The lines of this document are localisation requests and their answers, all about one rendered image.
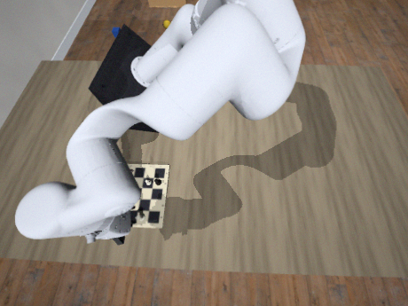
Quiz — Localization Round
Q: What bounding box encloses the black and cream chessboard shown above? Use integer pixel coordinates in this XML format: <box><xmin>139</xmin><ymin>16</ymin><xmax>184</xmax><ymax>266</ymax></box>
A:
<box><xmin>128</xmin><ymin>164</ymin><xmax>169</xmax><ymax>228</ymax></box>

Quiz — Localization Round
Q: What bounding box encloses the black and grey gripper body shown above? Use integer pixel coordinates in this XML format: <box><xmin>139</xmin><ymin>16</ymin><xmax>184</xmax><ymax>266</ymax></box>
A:
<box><xmin>96</xmin><ymin>210</ymin><xmax>131</xmax><ymax>239</ymax></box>

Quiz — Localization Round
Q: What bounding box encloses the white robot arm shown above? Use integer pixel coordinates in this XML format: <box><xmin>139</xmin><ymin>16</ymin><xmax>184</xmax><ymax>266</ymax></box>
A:
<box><xmin>15</xmin><ymin>0</ymin><xmax>305</xmax><ymax>244</ymax></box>

